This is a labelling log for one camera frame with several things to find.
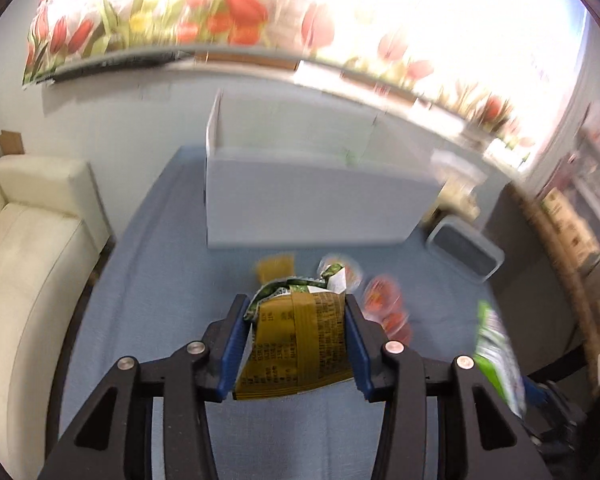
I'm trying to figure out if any cream sofa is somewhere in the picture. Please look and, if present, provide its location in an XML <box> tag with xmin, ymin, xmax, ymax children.
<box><xmin>0</xmin><ymin>135</ymin><xmax>115</xmax><ymax>463</ymax></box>

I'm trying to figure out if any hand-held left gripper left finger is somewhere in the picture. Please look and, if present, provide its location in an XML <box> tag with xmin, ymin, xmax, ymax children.
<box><xmin>37</xmin><ymin>293</ymin><xmax>251</xmax><ymax>480</ymax></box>

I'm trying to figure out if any tulip print curtain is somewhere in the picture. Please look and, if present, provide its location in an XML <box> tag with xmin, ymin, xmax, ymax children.
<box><xmin>22</xmin><ymin>0</ymin><xmax>537</xmax><ymax>162</ymax></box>

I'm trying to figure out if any white cardboard box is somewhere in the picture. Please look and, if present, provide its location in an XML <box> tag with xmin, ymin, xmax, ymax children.
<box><xmin>204</xmin><ymin>89</ymin><xmax>446</xmax><ymax>250</ymax></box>

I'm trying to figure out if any small yellow snack packet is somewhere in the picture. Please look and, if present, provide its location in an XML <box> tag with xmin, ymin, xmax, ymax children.
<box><xmin>254</xmin><ymin>254</ymin><xmax>296</xmax><ymax>284</ymax></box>

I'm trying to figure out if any shelf with goods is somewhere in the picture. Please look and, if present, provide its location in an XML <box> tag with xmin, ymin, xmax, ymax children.
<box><xmin>530</xmin><ymin>102</ymin><xmax>600</xmax><ymax>281</ymax></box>

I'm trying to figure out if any clear plastic container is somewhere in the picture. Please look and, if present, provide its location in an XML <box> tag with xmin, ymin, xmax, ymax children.
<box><xmin>431</xmin><ymin>149</ymin><xmax>487</xmax><ymax>213</ymax></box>

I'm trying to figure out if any blue tablecloth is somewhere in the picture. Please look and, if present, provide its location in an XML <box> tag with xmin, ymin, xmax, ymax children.
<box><xmin>59</xmin><ymin>144</ymin><xmax>578</xmax><ymax>480</ymax></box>

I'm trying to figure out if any brown cardboard piece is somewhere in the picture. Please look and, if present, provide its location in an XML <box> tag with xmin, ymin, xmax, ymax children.
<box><xmin>0</xmin><ymin>130</ymin><xmax>26</xmax><ymax>156</ymax></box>

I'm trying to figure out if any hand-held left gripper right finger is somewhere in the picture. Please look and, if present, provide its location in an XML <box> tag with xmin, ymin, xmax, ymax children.
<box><xmin>345</xmin><ymin>293</ymin><xmax>556</xmax><ymax>480</ymax></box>

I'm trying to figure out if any green white snack packet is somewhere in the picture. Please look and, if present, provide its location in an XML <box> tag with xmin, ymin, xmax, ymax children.
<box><xmin>472</xmin><ymin>302</ymin><xmax>527</xmax><ymax>419</ymax></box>

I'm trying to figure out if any olive yellow snack packet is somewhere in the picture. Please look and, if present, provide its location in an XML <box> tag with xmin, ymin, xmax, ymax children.
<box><xmin>232</xmin><ymin>264</ymin><xmax>356</xmax><ymax>402</ymax></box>

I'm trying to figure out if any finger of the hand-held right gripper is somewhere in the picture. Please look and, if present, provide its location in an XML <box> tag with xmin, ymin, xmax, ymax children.
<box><xmin>523</xmin><ymin>376</ymin><xmax>551</xmax><ymax>411</ymax></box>

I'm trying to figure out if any grey plastic bin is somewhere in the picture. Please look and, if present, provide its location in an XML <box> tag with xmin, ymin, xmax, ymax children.
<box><xmin>427</xmin><ymin>214</ymin><xmax>506</xmax><ymax>282</ymax></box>

